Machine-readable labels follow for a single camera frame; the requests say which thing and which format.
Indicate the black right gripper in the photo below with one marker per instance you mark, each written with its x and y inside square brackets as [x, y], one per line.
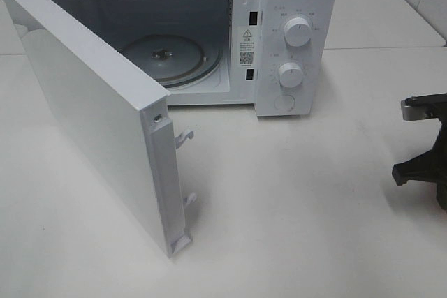
[429, 167]

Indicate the round white door button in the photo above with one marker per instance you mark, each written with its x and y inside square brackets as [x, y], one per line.
[284, 103]

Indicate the white microwave knob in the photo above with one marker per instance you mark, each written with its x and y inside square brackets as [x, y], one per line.
[298, 31]
[290, 75]

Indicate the white microwave door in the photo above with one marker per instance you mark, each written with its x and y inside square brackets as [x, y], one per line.
[114, 112]

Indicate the white microwave oven body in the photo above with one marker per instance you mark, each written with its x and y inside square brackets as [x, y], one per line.
[249, 32]

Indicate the glass microwave turntable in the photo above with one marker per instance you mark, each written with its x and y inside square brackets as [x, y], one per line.
[173, 60]

